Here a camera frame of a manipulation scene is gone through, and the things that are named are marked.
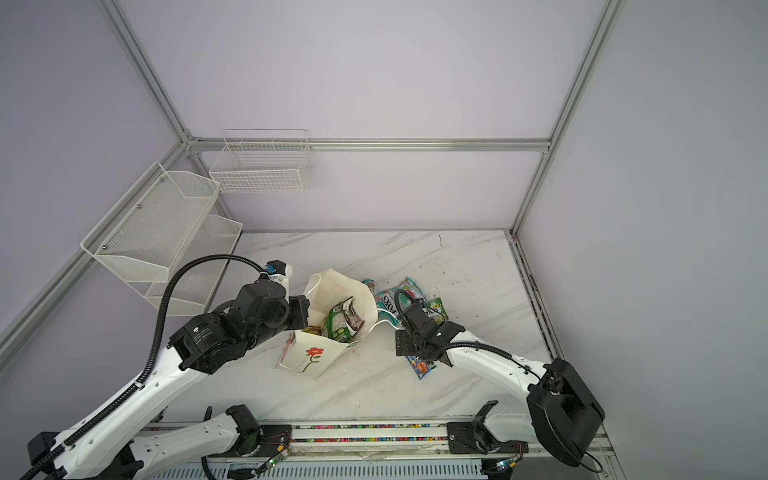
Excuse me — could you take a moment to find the aluminium frame post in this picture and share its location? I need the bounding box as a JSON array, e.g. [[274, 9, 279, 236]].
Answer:
[[95, 0, 192, 144]]

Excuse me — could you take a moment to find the white wire basket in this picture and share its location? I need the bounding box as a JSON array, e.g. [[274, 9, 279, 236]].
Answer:
[[209, 129, 313, 194]]

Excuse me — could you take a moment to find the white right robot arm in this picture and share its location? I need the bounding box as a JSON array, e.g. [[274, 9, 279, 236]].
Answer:
[[395, 300, 605, 473]]

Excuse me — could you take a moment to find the white mesh two-tier shelf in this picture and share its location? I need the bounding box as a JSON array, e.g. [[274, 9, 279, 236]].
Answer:
[[81, 162, 242, 308]]

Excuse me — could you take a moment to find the brown chocolate bar wrapper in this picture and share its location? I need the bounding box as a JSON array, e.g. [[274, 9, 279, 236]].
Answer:
[[342, 297, 365, 336]]

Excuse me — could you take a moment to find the blue M&M's packet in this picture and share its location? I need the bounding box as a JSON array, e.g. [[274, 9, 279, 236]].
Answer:
[[406, 356, 435, 380]]

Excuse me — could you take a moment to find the green Fox's Spring Tea bag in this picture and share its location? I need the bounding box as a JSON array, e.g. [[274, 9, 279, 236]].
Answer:
[[321, 302, 354, 343]]

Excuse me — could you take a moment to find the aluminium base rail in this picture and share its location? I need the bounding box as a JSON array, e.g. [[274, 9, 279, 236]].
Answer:
[[119, 413, 616, 466]]

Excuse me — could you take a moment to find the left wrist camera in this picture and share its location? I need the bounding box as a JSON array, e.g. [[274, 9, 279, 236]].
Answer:
[[265, 260, 293, 290]]

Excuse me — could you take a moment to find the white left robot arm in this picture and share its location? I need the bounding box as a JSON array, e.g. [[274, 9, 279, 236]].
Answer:
[[24, 276, 310, 479]]

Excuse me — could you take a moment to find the teal green Fox's candy bag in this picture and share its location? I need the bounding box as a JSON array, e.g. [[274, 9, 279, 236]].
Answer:
[[390, 277, 425, 310]]

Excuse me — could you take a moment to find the green yellow Fox's candy bag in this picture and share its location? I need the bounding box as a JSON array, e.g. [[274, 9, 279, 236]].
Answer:
[[423, 298, 449, 325]]

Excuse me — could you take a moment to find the black corrugated left cable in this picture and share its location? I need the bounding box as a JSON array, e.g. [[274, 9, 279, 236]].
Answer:
[[17, 254, 268, 480]]

